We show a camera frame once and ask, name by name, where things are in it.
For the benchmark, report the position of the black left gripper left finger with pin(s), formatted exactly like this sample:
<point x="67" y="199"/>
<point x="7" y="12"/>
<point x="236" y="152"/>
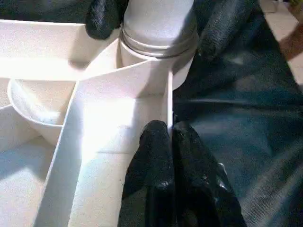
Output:
<point x="149" y="177"/>

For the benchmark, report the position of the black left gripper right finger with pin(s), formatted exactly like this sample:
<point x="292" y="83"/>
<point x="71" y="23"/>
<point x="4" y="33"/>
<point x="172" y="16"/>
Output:
<point x="198" y="194"/>

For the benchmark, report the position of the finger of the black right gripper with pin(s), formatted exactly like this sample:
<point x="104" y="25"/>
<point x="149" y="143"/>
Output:
<point x="220" y="26"/>
<point x="101" y="19"/>

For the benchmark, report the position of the white plastic table leg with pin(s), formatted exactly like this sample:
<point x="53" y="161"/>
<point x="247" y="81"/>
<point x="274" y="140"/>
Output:
<point x="156" y="21"/>

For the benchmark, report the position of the white plastic table top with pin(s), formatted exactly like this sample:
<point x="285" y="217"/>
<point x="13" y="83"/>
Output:
<point x="106" y="99"/>

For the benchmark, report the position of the black mat cover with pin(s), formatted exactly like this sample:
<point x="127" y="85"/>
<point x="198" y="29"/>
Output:
<point x="236" y="118"/>

